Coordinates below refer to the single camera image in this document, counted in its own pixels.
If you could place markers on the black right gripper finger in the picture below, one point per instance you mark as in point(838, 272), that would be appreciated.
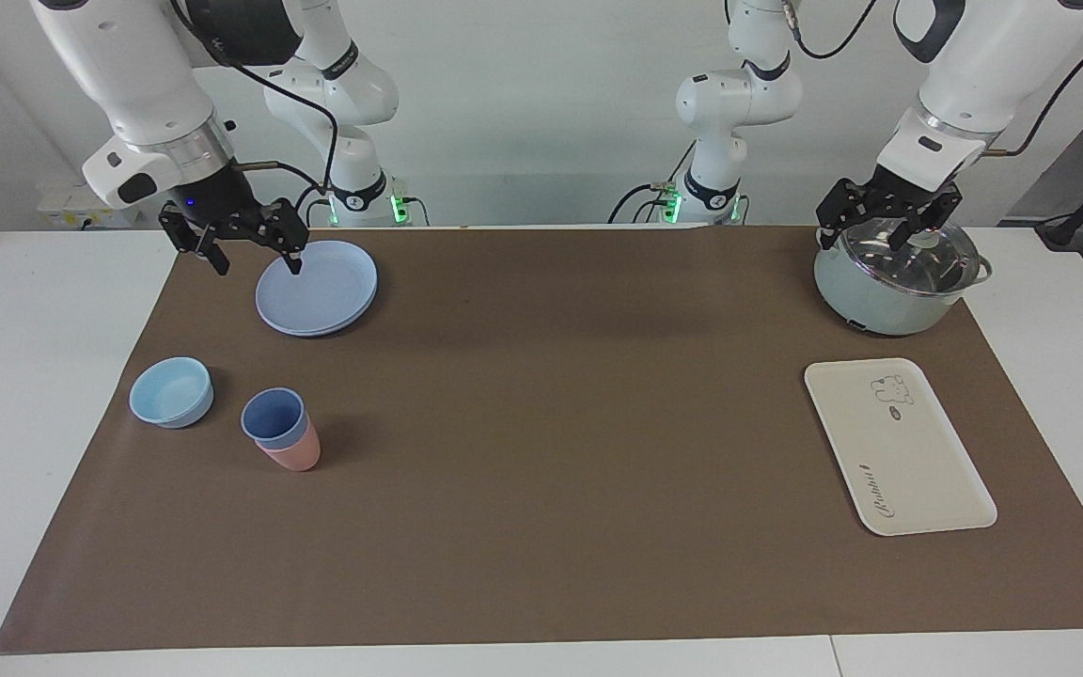
point(290, 226)
point(205, 246)

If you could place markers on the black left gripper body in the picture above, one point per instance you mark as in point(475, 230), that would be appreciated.
point(901, 196)

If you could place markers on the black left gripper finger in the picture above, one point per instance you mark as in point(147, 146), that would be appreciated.
point(840, 207)
point(932, 212)

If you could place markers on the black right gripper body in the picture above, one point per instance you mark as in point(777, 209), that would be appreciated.
point(220, 197)

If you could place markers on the blue ribbed cup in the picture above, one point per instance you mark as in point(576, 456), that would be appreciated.
point(274, 418)

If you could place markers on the pink cup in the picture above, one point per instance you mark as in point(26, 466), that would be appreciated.
point(295, 456)

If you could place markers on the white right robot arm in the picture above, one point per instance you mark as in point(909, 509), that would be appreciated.
point(147, 85)

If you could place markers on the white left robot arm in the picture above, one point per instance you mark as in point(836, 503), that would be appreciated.
point(965, 85)

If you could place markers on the cream rectangular tray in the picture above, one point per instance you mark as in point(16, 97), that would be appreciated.
point(894, 451)

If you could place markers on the glass pot lid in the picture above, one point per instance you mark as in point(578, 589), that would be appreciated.
point(918, 268)

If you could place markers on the blue round plate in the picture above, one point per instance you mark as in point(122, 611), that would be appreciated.
point(325, 291)

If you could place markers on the pale green cooking pot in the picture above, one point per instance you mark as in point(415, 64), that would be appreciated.
point(866, 306)

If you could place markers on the white power strip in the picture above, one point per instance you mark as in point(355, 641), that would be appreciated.
point(81, 202)

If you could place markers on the light blue bowl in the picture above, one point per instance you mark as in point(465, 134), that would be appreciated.
point(170, 395)

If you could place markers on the brown table mat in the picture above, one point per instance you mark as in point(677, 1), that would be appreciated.
point(541, 451)

